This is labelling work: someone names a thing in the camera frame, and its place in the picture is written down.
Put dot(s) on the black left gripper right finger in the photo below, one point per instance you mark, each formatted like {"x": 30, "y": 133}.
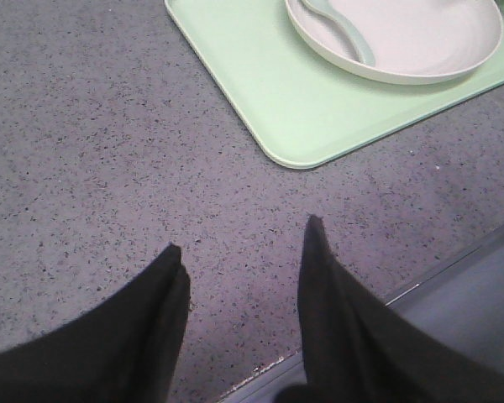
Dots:
{"x": 356, "y": 349}

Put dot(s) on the light green plastic tray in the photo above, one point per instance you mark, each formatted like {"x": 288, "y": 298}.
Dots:
{"x": 301, "y": 110}

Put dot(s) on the cream round plate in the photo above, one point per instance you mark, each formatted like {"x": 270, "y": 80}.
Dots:
{"x": 413, "y": 42}

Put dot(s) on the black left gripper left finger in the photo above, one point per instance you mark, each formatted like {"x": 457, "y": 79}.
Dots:
{"x": 124, "y": 350}

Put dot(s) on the sage green spoon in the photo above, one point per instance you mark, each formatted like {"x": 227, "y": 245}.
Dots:
{"x": 360, "y": 46}

